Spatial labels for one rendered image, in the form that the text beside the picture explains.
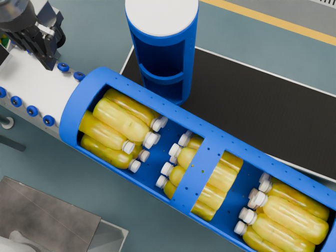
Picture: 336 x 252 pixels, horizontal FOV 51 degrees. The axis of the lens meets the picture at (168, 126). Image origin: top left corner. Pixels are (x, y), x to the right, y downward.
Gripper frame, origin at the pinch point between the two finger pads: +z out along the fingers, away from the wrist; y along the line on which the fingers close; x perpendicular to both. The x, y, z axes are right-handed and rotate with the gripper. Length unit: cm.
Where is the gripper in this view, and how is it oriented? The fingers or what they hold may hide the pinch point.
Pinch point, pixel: (46, 58)
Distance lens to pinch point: 84.5
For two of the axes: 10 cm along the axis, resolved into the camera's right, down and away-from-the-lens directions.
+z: 0.1, 2.8, 9.6
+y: 9.6, 2.6, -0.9
